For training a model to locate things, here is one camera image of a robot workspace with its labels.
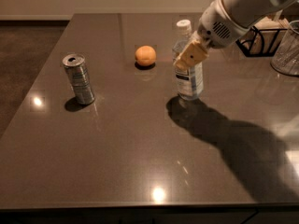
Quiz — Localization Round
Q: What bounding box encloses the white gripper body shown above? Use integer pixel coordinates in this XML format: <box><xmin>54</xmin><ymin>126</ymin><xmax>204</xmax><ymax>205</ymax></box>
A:
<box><xmin>197</xmin><ymin>0</ymin><xmax>249</xmax><ymax>49</ymax></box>

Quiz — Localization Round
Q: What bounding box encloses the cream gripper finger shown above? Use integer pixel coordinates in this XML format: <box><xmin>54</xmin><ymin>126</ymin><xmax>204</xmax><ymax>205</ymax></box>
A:
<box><xmin>178</xmin><ymin>39</ymin><xmax>208</xmax><ymax>69</ymax></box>
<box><xmin>174</xmin><ymin>32</ymin><xmax>203</xmax><ymax>71</ymax></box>

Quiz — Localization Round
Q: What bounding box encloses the blue plastic water bottle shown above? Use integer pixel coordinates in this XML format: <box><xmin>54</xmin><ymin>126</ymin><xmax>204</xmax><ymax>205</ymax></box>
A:
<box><xmin>172</xmin><ymin>20</ymin><xmax>204</xmax><ymax>101</ymax></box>

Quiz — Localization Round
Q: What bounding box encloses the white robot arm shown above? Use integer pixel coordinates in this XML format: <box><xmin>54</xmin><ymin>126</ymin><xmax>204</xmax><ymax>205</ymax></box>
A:
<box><xmin>174</xmin><ymin>0</ymin><xmax>297</xmax><ymax>70</ymax></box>

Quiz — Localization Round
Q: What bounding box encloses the orange fruit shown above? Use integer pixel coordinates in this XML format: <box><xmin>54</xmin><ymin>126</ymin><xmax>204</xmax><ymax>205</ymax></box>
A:
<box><xmin>135</xmin><ymin>46</ymin><xmax>156</xmax><ymax>66</ymax></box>

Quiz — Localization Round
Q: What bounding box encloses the clear plastic cup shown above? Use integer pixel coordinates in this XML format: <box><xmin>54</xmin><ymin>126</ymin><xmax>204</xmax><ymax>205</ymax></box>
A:
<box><xmin>271</xmin><ymin>21</ymin><xmax>299</xmax><ymax>77</ymax></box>

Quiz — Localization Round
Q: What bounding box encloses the silver aluminium can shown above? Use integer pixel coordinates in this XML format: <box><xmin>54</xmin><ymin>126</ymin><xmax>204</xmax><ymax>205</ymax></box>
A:
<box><xmin>63</xmin><ymin>53</ymin><xmax>95</xmax><ymax>105</ymax></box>

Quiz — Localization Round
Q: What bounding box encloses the black wire basket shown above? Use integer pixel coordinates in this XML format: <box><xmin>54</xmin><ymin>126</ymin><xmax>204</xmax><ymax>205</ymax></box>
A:
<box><xmin>236</xmin><ymin>15</ymin><xmax>289</xmax><ymax>57</ymax></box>

